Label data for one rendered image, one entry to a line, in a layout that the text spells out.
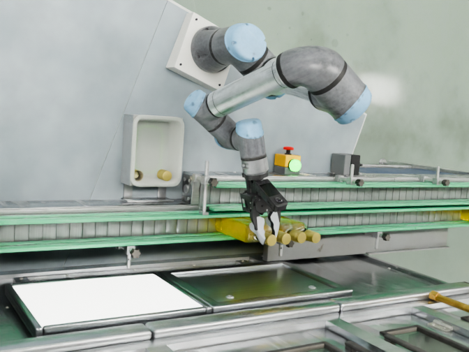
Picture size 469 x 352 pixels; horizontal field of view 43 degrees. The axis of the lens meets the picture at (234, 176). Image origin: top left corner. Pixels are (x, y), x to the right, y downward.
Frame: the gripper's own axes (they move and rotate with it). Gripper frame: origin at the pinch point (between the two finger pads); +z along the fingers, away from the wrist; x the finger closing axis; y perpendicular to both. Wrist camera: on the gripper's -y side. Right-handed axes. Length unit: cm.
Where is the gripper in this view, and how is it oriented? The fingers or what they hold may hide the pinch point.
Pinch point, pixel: (269, 238)
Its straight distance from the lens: 177.9
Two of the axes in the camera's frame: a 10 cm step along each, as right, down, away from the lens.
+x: -8.4, 2.5, -4.8
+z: 1.5, 9.6, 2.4
